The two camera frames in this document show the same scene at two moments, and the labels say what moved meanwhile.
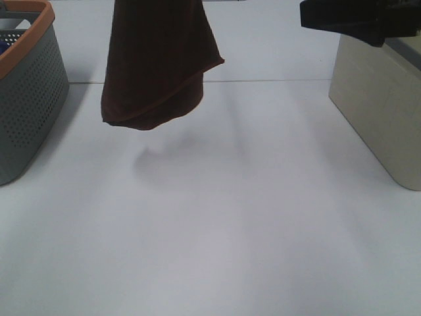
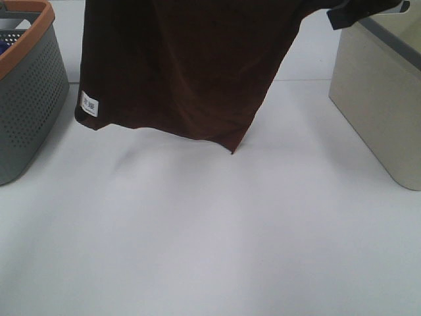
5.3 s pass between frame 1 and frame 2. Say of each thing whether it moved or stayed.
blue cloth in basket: stayed
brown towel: moved
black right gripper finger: moved
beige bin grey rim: stayed
